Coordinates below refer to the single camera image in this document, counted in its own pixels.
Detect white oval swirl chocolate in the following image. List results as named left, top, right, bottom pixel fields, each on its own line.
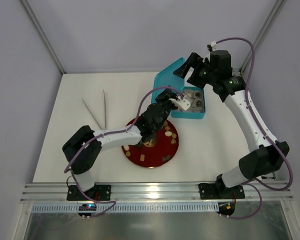
left=165, top=131, right=172, bottom=137

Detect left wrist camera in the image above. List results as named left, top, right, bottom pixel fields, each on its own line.
left=169, top=95, right=192, bottom=111

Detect teal tin box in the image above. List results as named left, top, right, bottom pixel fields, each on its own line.
left=170, top=86, right=206, bottom=120

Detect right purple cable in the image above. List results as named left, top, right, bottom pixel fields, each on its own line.
left=206, top=36, right=295, bottom=220

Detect purple cable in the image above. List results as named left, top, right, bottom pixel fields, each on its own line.
left=206, top=36, right=295, bottom=220
left=64, top=86, right=182, bottom=221

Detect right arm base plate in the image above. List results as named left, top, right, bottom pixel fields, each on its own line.
left=198, top=183, right=246, bottom=200

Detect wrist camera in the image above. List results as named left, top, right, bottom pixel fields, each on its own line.
left=169, top=95, right=192, bottom=111
left=207, top=41, right=218, bottom=52

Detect red round plate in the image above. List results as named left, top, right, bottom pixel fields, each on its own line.
left=121, top=120, right=179, bottom=168

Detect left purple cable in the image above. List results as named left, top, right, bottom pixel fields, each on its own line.
left=64, top=86, right=182, bottom=221

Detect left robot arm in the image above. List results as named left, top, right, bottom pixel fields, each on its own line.
left=62, top=88, right=183, bottom=201

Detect metal serving tongs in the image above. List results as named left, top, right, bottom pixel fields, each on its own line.
left=81, top=89, right=108, bottom=130

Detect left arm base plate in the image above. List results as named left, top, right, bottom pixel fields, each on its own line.
left=66, top=184, right=111, bottom=201

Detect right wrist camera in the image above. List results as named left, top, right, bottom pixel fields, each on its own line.
left=207, top=41, right=218, bottom=52

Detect white round chocolate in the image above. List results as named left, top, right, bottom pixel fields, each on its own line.
left=123, top=145, right=130, bottom=151

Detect slotted cable duct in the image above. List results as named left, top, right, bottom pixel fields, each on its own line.
left=31, top=202, right=219, bottom=214

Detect caramel heart chocolate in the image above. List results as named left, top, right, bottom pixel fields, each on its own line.
left=171, top=139, right=177, bottom=145

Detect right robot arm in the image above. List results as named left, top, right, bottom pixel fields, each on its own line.
left=173, top=50, right=290, bottom=198

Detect aluminium rail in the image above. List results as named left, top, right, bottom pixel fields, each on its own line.
left=20, top=181, right=293, bottom=203

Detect teal tin lid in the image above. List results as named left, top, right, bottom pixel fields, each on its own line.
left=153, top=57, right=185, bottom=92

